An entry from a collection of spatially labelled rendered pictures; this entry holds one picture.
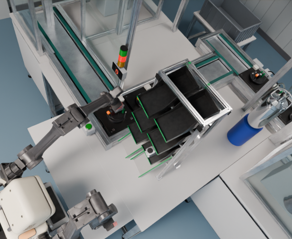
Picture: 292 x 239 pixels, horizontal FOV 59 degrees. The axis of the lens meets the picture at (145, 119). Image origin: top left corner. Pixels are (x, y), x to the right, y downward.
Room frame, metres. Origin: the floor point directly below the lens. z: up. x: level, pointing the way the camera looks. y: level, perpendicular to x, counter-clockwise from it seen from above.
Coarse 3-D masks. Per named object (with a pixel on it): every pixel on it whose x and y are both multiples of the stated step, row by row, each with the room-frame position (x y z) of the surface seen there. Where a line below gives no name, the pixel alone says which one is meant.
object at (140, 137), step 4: (132, 124) 0.79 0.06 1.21; (136, 124) 0.79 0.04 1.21; (132, 128) 0.77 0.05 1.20; (136, 128) 0.77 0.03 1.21; (152, 128) 0.79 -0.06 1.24; (156, 128) 0.80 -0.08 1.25; (132, 132) 0.74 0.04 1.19; (136, 132) 0.75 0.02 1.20; (140, 132) 0.75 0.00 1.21; (144, 132) 0.76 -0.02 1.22; (132, 136) 0.71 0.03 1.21; (136, 136) 0.72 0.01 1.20; (140, 136) 0.73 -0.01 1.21; (144, 136) 0.74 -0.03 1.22; (136, 140) 0.70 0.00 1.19; (140, 140) 0.71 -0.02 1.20; (144, 140) 0.71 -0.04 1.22; (136, 144) 0.67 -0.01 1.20
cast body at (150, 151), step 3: (150, 147) 0.66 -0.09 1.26; (153, 147) 0.66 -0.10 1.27; (147, 150) 0.64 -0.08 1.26; (150, 150) 0.64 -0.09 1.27; (153, 150) 0.65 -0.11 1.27; (147, 153) 0.64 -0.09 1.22; (150, 153) 0.63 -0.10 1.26; (153, 153) 0.63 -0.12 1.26; (156, 153) 0.65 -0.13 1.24; (147, 156) 0.62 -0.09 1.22; (150, 156) 0.63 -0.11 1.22
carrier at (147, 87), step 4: (148, 84) 1.30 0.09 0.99; (140, 88) 1.25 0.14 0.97; (144, 88) 1.27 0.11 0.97; (148, 88) 1.27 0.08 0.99; (132, 92) 1.18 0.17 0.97; (136, 92) 1.20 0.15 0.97; (140, 92) 1.21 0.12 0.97; (124, 96) 1.12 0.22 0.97; (128, 96) 1.13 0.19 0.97; (132, 96) 1.15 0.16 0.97; (136, 96) 1.16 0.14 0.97; (128, 100) 1.10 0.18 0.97; (132, 100) 1.12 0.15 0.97; (136, 100) 1.12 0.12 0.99; (128, 104) 1.07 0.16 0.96; (132, 104) 1.08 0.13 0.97; (136, 104) 1.09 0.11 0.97; (140, 104) 1.09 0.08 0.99; (132, 108) 1.05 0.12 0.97; (136, 108) 1.06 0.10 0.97
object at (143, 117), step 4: (176, 104) 0.87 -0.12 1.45; (140, 108) 0.79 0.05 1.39; (132, 112) 0.76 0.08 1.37; (136, 112) 0.78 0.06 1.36; (140, 112) 0.78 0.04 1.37; (144, 112) 0.79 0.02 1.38; (160, 112) 0.81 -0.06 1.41; (164, 112) 0.81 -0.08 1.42; (136, 116) 0.76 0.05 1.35; (140, 116) 0.76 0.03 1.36; (144, 116) 0.77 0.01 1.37; (156, 116) 0.78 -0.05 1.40; (136, 120) 0.73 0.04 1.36; (140, 120) 0.74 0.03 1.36; (144, 120) 0.75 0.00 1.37; (148, 120) 0.75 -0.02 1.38; (152, 120) 0.76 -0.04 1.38; (140, 124) 0.72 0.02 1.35; (144, 124) 0.73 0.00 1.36; (148, 124) 0.73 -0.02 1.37; (152, 124) 0.74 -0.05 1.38; (156, 124) 0.73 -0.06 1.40; (140, 128) 0.70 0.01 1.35; (144, 128) 0.71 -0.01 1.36; (148, 128) 0.70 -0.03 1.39
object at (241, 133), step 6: (246, 114) 1.30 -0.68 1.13; (240, 120) 1.26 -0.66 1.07; (234, 126) 1.27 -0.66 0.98; (240, 126) 1.22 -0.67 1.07; (246, 126) 1.19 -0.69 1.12; (228, 132) 1.25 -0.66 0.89; (234, 132) 1.21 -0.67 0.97; (240, 132) 1.19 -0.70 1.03; (246, 132) 1.18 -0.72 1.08; (252, 132) 1.18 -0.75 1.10; (258, 132) 1.21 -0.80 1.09; (228, 138) 1.21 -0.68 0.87; (234, 138) 1.19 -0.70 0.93; (240, 138) 1.18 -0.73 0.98; (246, 138) 1.18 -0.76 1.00; (234, 144) 1.18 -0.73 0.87; (240, 144) 1.18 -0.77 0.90
